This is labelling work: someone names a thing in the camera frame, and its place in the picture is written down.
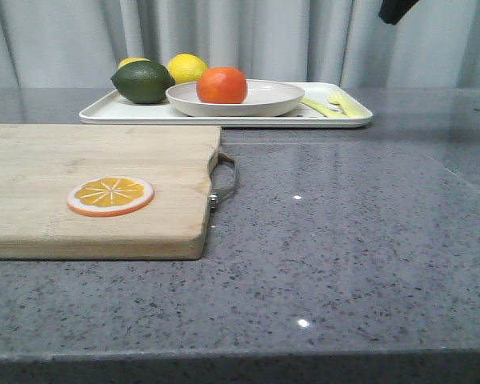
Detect grey curtain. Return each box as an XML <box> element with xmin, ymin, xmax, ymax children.
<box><xmin>0</xmin><ymin>1</ymin><xmax>480</xmax><ymax>88</ymax></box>

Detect orange slice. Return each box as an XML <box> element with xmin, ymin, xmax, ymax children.
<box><xmin>66</xmin><ymin>176</ymin><xmax>155</xmax><ymax>218</ymax></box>

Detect green lime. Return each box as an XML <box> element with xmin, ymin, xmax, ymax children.
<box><xmin>110</xmin><ymin>61</ymin><xmax>175</xmax><ymax>104</ymax></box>

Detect yellow-green plastic knife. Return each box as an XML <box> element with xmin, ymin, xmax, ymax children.
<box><xmin>301</xmin><ymin>98</ymin><xmax>346</xmax><ymax>118</ymax></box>

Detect orange fruit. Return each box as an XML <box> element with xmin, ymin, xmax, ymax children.
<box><xmin>197</xmin><ymin>66</ymin><xmax>247</xmax><ymax>104</ymax></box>

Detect white round plate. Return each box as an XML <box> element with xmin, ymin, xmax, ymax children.
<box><xmin>166</xmin><ymin>79</ymin><xmax>305</xmax><ymax>117</ymax></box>

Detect yellow-green plastic fork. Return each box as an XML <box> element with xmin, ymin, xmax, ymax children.
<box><xmin>329</xmin><ymin>92</ymin><xmax>365</xmax><ymax>118</ymax></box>

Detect white rectangular bear tray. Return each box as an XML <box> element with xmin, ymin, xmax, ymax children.
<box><xmin>79</xmin><ymin>82</ymin><xmax>373</xmax><ymax>129</ymax></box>

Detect yellow lemon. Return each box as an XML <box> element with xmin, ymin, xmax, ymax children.
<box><xmin>118</xmin><ymin>57</ymin><xmax>149</xmax><ymax>69</ymax></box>
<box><xmin>167</xmin><ymin>53</ymin><xmax>208</xmax><ymax>84</ymax></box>

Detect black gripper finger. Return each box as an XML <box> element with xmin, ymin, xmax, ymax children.
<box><xmin>378</xmin><ymin>0</ymin><xmax>418</xmax><ymax>26</ymax></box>

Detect wooden cutting board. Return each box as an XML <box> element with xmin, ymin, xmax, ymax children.
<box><xmin>0</xmin><ymin>124</ymin><xmax>221</xmax><ymax>260</ymax></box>

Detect metal cutting board handle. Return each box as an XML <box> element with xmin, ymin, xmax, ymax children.
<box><xmin>208</xmin><ymin>152</ymin><xmax>238</xmax><ymax>212</ymax></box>

